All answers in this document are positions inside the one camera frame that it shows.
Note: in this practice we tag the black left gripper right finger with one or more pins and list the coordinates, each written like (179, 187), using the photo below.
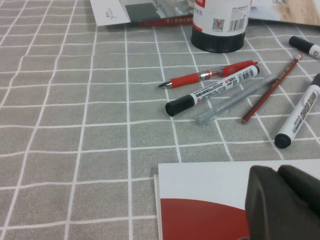
(305, 187)

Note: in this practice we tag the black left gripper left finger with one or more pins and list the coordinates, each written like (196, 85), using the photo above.
(270, 212)

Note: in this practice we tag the red gel pen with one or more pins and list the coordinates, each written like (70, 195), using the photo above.
(190, 78)

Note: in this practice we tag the gray translucent gel pen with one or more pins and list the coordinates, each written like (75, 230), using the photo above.
(232, 102)

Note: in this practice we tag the red and white brochure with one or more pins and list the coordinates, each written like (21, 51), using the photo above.
(200, 200)

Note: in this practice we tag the white board marker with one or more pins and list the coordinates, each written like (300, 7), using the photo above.
(298, 115)

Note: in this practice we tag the red striped pencil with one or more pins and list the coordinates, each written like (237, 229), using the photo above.
(272, 87)

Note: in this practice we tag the white marker barcode label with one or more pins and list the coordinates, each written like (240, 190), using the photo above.
(215, 88)

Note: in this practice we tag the plain white black-capped marker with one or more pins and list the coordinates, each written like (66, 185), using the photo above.
(303, 46)

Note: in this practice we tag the brochure with sand photo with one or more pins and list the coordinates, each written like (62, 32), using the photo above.
(292, 11)

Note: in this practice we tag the gray white-grid tablecloth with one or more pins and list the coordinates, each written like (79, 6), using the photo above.
(75, 125)

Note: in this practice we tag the brochure with gray photo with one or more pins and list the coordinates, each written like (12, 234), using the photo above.
(140, 12)

